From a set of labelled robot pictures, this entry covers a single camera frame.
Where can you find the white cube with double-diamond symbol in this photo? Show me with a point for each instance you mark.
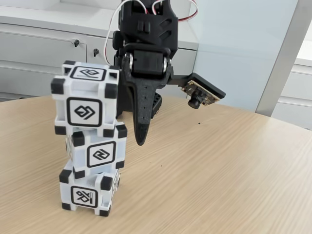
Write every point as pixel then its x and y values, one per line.
pixel 85 112

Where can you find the white cube with N-diamond symbol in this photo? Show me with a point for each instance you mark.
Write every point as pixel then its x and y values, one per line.
pixel 101 154

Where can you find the cabinet key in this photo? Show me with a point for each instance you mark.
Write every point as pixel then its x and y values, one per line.
pixel 77 43
pixel 95 52

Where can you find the white cube with crossed symbol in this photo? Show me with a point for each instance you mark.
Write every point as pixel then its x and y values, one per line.
pixel 84 197

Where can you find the white drawer unit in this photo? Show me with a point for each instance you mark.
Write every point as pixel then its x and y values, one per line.
pixel 297 97

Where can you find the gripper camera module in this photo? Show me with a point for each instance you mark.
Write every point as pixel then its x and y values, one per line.
pixel 207 91

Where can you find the grey metal frame post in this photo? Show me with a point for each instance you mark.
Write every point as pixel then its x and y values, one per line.
pixel 280 68

